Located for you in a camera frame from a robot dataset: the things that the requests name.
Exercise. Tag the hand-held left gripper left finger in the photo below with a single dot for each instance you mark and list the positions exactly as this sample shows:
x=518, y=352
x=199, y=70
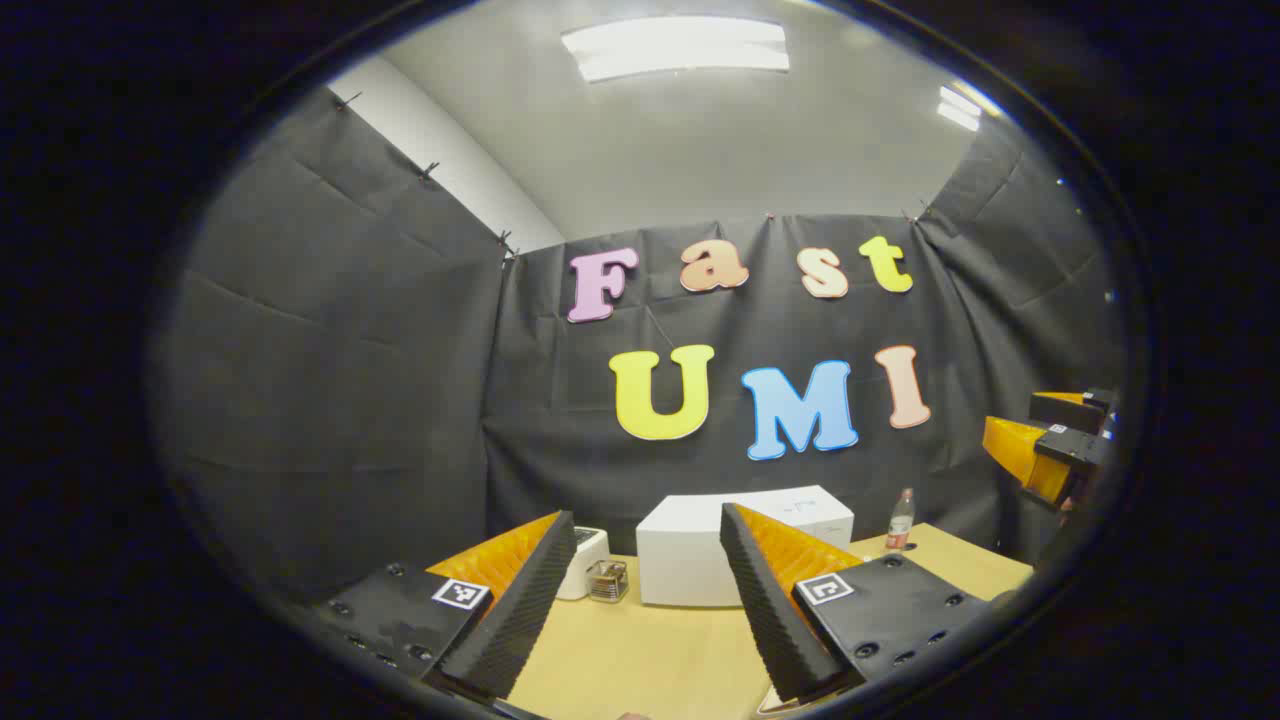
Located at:
x=520, y=620

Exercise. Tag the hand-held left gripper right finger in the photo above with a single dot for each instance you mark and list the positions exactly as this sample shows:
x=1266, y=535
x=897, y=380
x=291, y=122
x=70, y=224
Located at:
x=770, y=620

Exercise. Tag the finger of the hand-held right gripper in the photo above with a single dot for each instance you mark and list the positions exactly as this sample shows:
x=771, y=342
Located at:
x=1065, y=410
x=1075, y=450

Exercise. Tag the white microwave oven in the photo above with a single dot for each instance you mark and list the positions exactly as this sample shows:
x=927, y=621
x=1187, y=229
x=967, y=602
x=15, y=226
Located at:
x=690, y=550

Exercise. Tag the white toaster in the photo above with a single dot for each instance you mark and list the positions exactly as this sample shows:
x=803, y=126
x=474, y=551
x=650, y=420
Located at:
x=590, y=555

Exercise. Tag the red label plastic bottle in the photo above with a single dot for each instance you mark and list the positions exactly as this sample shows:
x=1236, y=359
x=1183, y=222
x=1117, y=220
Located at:
x=900, y=525

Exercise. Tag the small ceiling light panel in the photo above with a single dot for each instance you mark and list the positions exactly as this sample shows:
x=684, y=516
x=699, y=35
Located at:
x=960, y=107

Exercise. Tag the large ceiling light panel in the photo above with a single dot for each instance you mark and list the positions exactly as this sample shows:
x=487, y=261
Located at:
x=675, y=47

